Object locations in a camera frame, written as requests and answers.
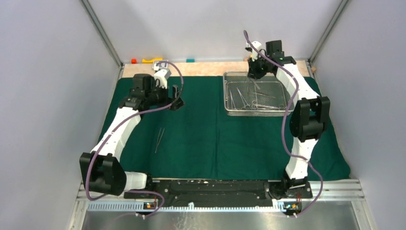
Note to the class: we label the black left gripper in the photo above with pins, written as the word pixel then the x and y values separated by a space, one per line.
pixel 166 101

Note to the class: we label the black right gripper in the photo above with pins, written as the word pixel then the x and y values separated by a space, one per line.
pixel 252 72

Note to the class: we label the metal mesh instrument tray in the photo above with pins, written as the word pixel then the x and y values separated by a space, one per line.
pixel 266 91

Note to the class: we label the steel tweezers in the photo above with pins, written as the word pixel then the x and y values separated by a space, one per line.
pixel 159 138

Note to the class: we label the dark green surgical drape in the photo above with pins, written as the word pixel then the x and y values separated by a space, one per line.
pixel 202 142

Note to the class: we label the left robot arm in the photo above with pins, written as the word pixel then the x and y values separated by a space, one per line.
pixel 101 169

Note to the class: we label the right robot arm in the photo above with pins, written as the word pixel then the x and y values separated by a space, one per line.
pixel 311 110

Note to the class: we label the surgical scissors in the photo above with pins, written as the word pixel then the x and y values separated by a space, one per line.
pixel 255 105

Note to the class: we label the playing card box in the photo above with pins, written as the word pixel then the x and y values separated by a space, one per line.
pixel 159 64

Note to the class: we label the yellow toy piece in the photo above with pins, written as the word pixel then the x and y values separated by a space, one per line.
pixel 152 60

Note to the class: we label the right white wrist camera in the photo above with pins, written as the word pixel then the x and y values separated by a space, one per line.
pixel 254 49

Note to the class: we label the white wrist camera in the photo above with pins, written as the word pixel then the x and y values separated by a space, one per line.
pixel 161 78
pixel 254 49

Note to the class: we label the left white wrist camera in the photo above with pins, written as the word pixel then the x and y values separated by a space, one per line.
pixel 161 78

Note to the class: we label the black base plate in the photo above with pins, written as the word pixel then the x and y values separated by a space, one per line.
pixel 220 193

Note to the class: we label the aluminium frame rail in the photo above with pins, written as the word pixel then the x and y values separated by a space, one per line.
pixel 347 189

